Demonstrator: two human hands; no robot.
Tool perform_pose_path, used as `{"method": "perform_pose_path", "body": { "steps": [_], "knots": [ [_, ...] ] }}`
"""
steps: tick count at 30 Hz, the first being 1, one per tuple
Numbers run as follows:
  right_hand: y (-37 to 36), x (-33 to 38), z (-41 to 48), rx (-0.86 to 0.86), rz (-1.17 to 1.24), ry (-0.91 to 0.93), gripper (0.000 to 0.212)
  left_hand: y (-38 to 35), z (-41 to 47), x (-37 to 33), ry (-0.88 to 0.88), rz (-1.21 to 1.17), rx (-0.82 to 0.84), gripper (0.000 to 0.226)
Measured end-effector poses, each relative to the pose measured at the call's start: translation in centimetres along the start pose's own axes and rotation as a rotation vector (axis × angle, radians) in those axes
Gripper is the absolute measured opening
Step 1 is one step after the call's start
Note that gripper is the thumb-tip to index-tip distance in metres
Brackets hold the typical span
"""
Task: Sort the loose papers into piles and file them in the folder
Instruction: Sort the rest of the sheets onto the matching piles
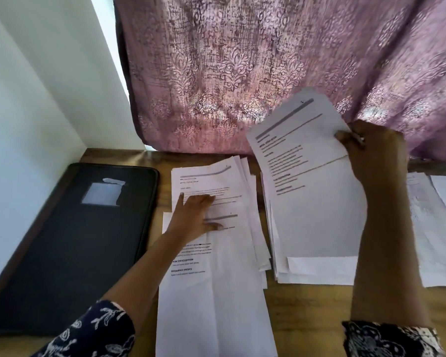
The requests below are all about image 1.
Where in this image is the person's left hand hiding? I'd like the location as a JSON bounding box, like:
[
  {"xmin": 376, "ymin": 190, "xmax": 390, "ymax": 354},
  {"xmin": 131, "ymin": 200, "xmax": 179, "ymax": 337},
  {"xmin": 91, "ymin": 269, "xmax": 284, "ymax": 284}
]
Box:
[{"xmin": 166, "ymin": 192, "xmax": 225, "ymax": 246}]

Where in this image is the person's right hand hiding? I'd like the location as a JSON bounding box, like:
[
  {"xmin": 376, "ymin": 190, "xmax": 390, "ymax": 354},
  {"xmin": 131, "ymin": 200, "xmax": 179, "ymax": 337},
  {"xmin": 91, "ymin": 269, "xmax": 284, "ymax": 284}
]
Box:
[{"xmin": 335, "ymin": 119, "xmax": 410, "ymax": 192}]

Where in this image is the grey-header text paper pile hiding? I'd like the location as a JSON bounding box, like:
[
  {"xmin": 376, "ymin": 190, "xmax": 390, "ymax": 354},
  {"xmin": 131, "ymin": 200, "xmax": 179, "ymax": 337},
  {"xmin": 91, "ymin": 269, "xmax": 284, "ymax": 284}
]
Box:
[{"xmin": 169, "ymin": 155, "xmax": 273, "ymax": 272}]

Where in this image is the paper sheet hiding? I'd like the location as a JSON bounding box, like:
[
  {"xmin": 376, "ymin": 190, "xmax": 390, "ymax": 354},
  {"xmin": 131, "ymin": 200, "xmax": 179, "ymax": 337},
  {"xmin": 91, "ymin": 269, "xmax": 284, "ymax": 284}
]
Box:
[{"xmin": 244, "ymin": 87, "xmax": 370, "ymax": 259}]

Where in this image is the stack of printed papers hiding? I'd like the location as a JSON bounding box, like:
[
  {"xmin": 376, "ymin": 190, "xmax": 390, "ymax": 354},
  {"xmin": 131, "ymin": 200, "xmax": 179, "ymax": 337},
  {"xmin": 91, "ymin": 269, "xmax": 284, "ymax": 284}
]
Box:
[{"xmin": 155, "ymin": 212, "xmax": 279, "ymax": 357}]

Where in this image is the table-print paper pile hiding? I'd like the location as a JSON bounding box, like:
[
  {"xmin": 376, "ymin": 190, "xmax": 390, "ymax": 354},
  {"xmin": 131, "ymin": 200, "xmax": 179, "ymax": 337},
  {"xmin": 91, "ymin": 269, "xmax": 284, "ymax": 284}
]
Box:
[{"xmin": 405, "ymin": 172, "xmax": 446, "ymax": 288}]

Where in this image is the dark-header text paper pile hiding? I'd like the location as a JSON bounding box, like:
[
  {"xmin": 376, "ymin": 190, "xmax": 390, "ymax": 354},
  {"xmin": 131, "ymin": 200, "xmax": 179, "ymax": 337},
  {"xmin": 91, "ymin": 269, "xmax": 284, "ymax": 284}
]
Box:
[{"xmin": 266, "ymin": 175, "xmax": 361, "ymax": 286}]

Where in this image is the black folder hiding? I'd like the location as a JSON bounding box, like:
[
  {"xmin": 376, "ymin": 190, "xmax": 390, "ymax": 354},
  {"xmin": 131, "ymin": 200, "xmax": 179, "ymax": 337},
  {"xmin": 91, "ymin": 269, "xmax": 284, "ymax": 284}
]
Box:
[{"xmin": 0, "ymin": 162, "xmax": 161, "ymax": 337}]

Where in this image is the person's right forearm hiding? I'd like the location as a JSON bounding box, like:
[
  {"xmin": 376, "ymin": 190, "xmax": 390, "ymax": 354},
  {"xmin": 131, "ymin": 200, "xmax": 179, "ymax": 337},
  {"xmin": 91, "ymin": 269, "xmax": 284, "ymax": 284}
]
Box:
[{"xmin": 351, "ymin": 182, "xmax": 431, "ymax": 328}]

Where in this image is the person's left forearm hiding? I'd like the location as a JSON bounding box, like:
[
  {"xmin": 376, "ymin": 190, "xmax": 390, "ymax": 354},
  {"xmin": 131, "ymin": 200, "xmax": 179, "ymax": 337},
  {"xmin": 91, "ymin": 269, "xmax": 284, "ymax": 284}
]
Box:
[{"xmin": 103, "ymin": 234, "xmax": 187, "ymax": 328}]

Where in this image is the pink patterned curtain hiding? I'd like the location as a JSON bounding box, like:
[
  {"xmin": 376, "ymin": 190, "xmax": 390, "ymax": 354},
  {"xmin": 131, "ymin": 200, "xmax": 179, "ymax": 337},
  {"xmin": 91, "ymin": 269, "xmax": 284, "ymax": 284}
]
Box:
[{"xmin": 113, "ymin": 0, "xmax": 446, "ymax": 162}]

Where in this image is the white curtain lining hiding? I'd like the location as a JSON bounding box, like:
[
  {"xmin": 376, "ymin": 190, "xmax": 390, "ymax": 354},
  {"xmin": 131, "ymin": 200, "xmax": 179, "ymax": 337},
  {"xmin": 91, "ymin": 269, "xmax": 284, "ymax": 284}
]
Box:
[{"xmin": 0, "ymin": 0, "xmax": 146, "ymax": 152}]

